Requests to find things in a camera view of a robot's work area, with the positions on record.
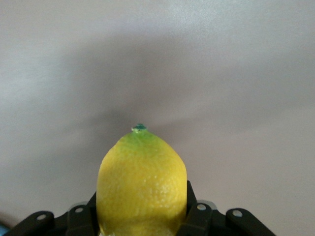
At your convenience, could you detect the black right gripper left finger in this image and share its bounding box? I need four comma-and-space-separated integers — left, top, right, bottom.
9, 190, 99, 236

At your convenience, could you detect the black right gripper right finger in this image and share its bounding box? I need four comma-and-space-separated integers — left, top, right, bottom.
177, 180, 276, 236

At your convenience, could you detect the yellow lemon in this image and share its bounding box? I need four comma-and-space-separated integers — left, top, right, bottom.
95, 123, 188, 236

